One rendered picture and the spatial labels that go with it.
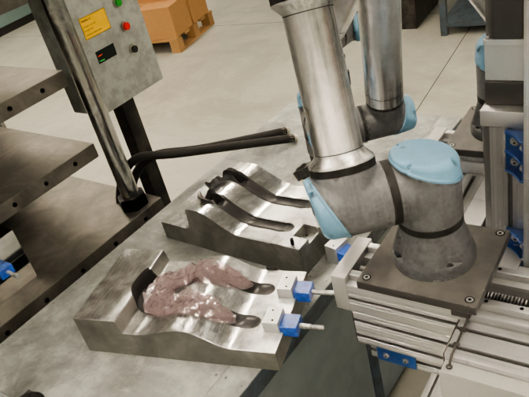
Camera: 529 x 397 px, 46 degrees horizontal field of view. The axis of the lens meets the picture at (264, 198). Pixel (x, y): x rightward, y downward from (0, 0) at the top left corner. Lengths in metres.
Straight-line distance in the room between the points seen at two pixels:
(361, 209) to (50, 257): 1.24
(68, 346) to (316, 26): 1.03
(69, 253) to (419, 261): 1.22
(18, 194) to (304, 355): 0.93
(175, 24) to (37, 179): 4.38
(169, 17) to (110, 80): 4.02
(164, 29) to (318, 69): 5.24
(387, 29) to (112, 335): 0.92
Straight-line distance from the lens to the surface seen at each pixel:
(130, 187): 2.07
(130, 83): 2.20
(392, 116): 1.25
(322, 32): 1.01
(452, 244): 1.13
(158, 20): 6.20
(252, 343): 1.37
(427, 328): 1.25
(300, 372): 1.64
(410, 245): 1.13
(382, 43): 1.14
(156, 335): 1.44
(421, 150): 1.08
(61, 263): 2.00
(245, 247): 1.65
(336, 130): 1.02
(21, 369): 1.67
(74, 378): 1.57
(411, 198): 1.05
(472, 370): 1.13
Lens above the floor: 1.81
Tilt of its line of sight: 32 degrees down
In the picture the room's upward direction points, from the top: 15 degrees counter-clockwise
